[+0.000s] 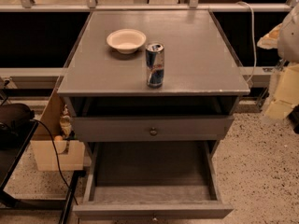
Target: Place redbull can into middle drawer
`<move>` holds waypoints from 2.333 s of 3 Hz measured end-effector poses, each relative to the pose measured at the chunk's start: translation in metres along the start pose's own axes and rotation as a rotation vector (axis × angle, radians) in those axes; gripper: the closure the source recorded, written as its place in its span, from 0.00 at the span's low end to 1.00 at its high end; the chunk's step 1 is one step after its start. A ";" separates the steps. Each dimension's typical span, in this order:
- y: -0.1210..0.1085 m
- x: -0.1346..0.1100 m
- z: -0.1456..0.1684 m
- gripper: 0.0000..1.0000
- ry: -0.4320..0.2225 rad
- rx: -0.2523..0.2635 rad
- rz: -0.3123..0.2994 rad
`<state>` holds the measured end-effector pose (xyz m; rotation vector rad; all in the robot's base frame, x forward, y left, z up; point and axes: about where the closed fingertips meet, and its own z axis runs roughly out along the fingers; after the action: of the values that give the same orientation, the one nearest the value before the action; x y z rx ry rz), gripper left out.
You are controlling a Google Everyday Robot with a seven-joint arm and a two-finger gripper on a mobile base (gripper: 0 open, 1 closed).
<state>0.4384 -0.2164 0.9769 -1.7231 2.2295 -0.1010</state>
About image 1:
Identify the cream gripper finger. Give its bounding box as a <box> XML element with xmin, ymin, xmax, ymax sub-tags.
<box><xmin>264</xmin><ymin>63</ymin><xmax>299</xmax><ymax>119</ymax></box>

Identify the silver blue redbull can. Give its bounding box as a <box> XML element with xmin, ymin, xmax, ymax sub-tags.
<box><xmin>146</xmin><ymin>42</ymin><xmax>164</xmax><ymax>88</ymax></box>

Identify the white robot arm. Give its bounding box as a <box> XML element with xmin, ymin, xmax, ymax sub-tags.
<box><xmin>257</xmin><ymin>4</ymin><xmax>299</xmax><ymax>119</ymax></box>

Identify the grey top drawer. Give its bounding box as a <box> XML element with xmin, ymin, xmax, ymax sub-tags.
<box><xmin>72</xmin><ymin>115</ymin><xmax>234</xmax><ymax>142</ymax></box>

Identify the round metal drawer knob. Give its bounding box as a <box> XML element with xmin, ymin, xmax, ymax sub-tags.
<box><xmin>149</xmin><ymin>128</ymin><xmax>158</xmax><ymax>136</ymax></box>

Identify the grey wooden drawer cabinet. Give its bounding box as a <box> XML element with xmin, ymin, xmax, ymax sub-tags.
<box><xmin>57</xmin><ymin>9</ymin><xmax>251</xmax><ymax>161</ymax></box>

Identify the grey open middle drawer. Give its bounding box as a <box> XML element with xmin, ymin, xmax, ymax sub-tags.
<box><xmin>74</xmin><ymin>141</ymin><xmax>233</xmax><ymax>220</ymax></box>

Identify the white paper bowl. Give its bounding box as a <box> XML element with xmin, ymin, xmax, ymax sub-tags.
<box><xmin>107</xmin><ymin>29</ymin><xmax>147</xmax><ymax>54</ymax></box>

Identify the cardboard box with items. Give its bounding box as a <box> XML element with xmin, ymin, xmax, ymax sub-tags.
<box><xmin>30</xmin><ymin>91</ymin><xmax>85</xmax><ymax>171</ymax></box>

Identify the dark round object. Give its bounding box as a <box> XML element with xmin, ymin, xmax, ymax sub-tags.
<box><xmin>0</xmin><ymin>104</ymin><xmax>35</xmax><ymax>132</ymax></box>

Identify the black side table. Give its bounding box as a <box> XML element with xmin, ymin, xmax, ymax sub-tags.
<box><xmin>0</xmin><ymin>119</ymin><xmax>85</xmax><ymax>224</ymax></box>

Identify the white cable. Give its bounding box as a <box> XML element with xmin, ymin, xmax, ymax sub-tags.
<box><xmin>236</xmin><ymin>1</ymin><xmax>258</xmax><ymax>83</ymax></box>

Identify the black cable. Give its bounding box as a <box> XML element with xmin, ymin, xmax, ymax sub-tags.
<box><xmin>30</xmin><ymin>119</ymin><xmax>78</xmax><ymax>206</ymax></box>

